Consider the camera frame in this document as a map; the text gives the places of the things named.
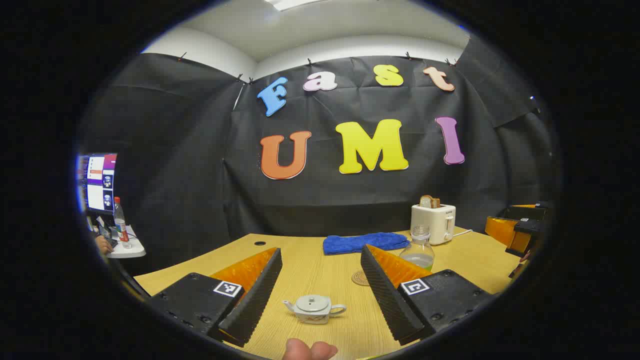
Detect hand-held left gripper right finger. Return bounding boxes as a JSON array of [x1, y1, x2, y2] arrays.
[[360, 244, 496, 347]]

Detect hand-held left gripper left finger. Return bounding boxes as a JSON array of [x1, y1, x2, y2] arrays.
[[147, 246, 283, 348]]

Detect green label water bottle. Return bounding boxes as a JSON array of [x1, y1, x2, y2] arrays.
[[400, 225, 436, 272]]

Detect red label plastic bottle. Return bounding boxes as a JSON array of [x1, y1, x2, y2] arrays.
[[113, 196, 132, 249]]

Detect blue towel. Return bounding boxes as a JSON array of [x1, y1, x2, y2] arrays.
[[322, 232, 411, 256]]

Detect white toaster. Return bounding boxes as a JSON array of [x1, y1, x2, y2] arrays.
[[410, 202, 457, 246]]

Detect white side table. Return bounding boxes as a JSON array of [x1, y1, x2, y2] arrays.
[[97, 225, 147, 259]]

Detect black backdrop cloth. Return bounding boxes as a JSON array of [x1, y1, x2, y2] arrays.
[[80, 37, 556, 276]]

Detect computer monitor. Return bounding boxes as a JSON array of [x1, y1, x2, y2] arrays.
[[77, 153, 118, 213]]

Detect ceiling light panel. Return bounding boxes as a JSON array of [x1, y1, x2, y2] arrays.
[[264, 0, 323, 12]]

